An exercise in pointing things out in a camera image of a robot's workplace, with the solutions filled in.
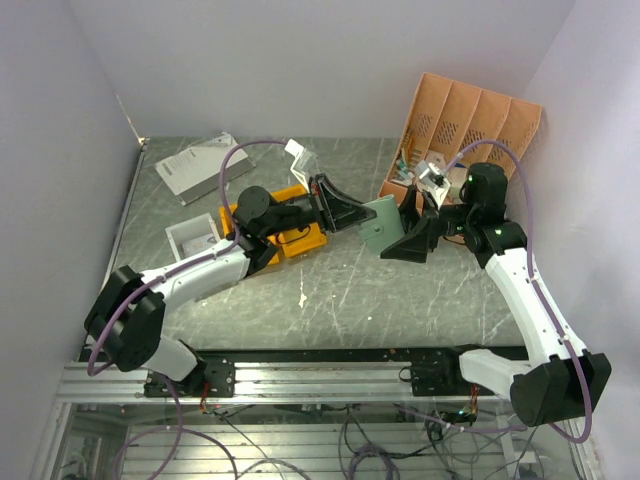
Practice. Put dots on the grey white booklet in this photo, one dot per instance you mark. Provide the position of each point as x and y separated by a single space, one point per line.
194 171

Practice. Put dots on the left yellow bin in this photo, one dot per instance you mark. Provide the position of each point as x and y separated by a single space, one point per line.
226 219

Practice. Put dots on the white bin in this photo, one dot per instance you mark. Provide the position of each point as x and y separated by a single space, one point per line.
192 236

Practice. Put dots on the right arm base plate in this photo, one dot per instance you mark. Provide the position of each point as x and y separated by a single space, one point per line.
434 371

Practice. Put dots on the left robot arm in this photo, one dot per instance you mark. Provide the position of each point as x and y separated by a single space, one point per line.
126 320

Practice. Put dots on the silver VIP cards stack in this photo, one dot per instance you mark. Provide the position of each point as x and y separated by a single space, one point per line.
197 245

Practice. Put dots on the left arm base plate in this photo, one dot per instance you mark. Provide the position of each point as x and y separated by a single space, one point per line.
189 372

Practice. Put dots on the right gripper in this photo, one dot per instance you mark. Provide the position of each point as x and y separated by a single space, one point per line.
417 241

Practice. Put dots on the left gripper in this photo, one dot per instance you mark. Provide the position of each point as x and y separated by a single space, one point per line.
337 211

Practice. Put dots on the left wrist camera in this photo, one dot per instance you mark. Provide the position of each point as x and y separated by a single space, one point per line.
304 162

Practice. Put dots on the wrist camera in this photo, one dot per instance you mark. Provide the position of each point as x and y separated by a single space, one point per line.
432 181
304 162

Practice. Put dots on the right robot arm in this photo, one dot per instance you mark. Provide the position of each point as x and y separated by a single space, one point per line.
561 379

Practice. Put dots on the yellow bin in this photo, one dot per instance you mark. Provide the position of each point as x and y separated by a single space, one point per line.
295 242
226 219

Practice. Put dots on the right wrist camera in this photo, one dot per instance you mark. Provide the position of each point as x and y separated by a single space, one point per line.
432 181

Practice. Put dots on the right yellow bin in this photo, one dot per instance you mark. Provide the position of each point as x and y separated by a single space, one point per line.
295 242

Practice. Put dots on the aluminium rail frame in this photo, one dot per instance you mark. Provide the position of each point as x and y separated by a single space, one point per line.
249 383

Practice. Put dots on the orange file organizer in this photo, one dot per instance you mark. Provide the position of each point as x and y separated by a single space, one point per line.
446 116

